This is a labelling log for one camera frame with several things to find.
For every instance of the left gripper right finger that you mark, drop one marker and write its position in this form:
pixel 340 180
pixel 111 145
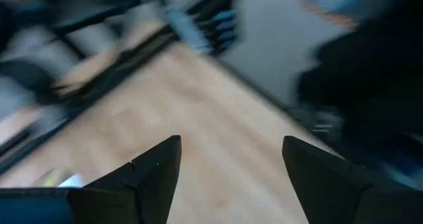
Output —
pixel 327 191

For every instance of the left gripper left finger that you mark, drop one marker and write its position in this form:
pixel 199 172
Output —
pixel 148 191

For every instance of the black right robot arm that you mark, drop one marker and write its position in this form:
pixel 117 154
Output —
pixel 380 85

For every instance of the black table frame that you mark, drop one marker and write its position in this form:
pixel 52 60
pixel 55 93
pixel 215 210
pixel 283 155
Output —
pixel 99 85

